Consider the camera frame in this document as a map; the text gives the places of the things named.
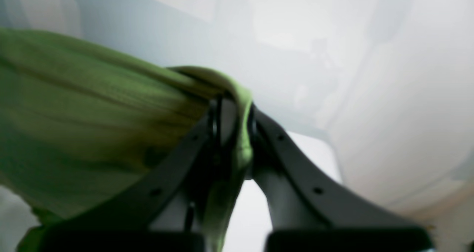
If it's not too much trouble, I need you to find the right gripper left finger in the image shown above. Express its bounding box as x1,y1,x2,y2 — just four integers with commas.
39,96,237,252

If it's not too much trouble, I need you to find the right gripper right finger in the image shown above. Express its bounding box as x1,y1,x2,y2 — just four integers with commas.
248,105,434,252

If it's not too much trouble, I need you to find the green t-shirt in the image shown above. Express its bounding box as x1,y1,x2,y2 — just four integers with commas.
0,28,253,252

